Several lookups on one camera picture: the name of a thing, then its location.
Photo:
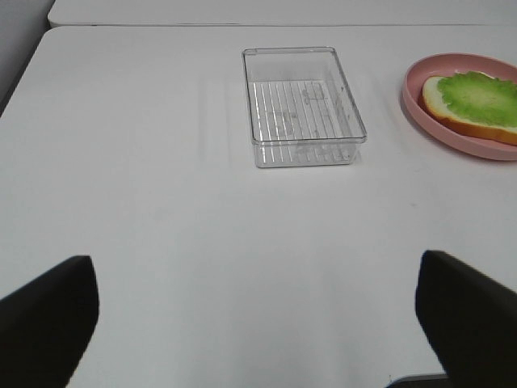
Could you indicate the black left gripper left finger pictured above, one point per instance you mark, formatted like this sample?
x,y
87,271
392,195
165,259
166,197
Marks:
x,y
47,324

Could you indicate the clear plastic left container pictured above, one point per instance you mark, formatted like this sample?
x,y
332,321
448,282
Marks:
x,y
302,111

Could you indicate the pink round plate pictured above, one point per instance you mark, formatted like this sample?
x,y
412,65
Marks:
x,y
446,64

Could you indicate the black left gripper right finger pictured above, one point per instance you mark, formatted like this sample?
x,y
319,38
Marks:
x,y
469,320

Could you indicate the green lettuce leaf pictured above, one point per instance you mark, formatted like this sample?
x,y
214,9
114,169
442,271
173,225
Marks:
x,y
479,99

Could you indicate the bread slice with orange crust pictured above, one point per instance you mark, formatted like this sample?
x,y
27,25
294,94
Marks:
x,y
436,109

